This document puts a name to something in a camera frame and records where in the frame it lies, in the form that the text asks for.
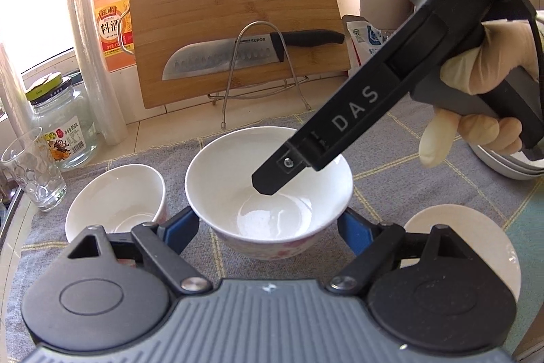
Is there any white floral bowl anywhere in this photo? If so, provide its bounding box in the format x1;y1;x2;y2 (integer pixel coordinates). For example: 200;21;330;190
402;203;523;302
184;126;353;261
65;164;168;241

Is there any white floral bowl front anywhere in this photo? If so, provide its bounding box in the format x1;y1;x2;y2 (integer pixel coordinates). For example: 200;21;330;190
402;203;523;302

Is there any white plate back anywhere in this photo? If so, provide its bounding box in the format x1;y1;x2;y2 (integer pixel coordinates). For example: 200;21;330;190
469;144;543;181

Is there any santoku kitchen knife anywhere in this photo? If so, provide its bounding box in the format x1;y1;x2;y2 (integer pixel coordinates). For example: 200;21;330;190
162;30;345;81

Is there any grey teal table towel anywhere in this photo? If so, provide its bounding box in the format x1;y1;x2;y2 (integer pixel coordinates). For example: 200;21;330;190
1;99;543;362

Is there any clear drinking glass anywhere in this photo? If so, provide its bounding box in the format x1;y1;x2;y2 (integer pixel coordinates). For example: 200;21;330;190
1;127;66;212

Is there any glass jar yellow lid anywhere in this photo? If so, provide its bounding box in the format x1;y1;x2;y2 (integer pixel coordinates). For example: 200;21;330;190
26;72;98;171

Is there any white blue salt bag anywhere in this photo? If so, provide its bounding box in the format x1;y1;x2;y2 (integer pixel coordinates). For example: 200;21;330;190
342;15;389;77

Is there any short plastic wrap roll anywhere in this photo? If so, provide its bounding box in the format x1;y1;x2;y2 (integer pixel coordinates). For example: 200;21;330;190
0;45;33;137

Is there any tall plastic wrap roll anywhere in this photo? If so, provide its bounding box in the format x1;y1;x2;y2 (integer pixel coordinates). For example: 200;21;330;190
66;0;128;146

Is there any bamboo cutting board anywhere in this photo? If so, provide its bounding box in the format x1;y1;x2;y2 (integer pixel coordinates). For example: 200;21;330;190
130;0;350;109

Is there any orange cooking wine jug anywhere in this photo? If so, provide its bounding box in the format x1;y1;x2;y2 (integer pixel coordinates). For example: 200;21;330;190
93;0;136;72

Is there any wire cutting board rack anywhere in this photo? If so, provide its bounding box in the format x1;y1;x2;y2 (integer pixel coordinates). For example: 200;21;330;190
208;20;312;130

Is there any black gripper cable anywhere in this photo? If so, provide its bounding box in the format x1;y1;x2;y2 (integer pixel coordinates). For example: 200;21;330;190
528;4;544;83

